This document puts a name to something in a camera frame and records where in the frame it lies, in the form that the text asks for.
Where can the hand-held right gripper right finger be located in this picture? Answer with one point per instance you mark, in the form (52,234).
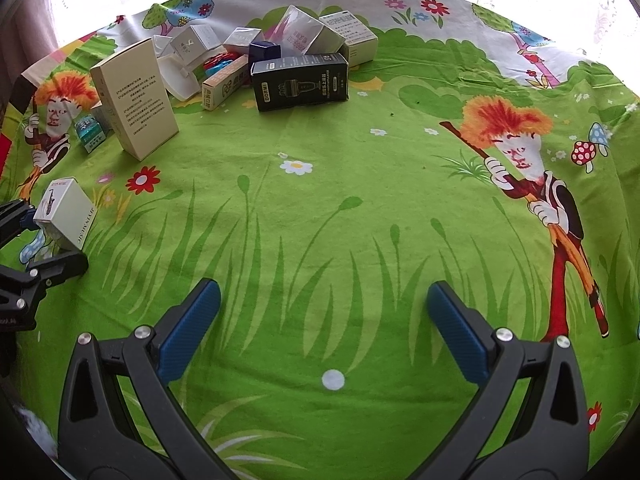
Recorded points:
(460,330)

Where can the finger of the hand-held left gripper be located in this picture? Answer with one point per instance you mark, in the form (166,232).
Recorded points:
(50,270)
(15,217)

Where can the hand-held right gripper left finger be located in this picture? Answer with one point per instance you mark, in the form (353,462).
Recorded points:
(190,330)

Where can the white box saxophone print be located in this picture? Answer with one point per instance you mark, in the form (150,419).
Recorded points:
(65,210)

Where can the small teal box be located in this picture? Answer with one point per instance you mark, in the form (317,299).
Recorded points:
(91,135)

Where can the long peach dental box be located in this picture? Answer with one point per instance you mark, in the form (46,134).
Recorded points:
(222,85)

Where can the black box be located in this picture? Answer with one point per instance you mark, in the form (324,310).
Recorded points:
(300,82)

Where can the small navy box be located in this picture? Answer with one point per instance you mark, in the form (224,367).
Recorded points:
(264,51)

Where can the white box printed label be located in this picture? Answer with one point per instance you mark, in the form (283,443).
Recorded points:
(355,35)

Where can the translucent pink box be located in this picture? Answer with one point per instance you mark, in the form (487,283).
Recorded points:
(295,30)

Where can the tall beige box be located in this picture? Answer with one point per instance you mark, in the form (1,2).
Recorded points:
(135,100)

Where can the green cartoon printed bedsheet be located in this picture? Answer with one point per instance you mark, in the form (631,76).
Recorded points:
(320,210)

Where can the pink patterned curtain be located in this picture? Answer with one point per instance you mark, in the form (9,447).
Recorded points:
(25,25)

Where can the grey white box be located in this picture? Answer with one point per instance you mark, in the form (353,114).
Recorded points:
(242,39)

